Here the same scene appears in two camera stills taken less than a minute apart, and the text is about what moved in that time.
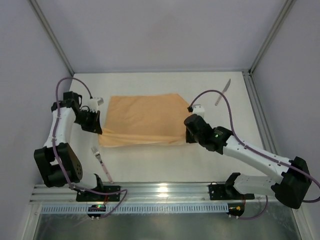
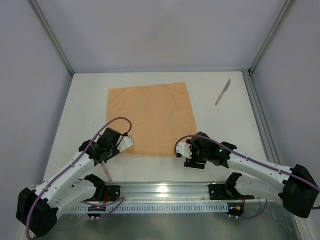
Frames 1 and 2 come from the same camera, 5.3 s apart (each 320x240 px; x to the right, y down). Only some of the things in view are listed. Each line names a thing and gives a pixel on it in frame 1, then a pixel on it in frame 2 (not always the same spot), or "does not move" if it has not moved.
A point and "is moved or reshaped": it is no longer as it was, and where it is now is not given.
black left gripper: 92,121 -> 100,158
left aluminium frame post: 44,21 does not move
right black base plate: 227,191 does not move
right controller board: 236,209 does not move
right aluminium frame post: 287,6 does not move
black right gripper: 191,135 -> 194,163
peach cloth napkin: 145,120 is moved or reshaped
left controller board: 96,208 does not move
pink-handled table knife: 223,91 does not move
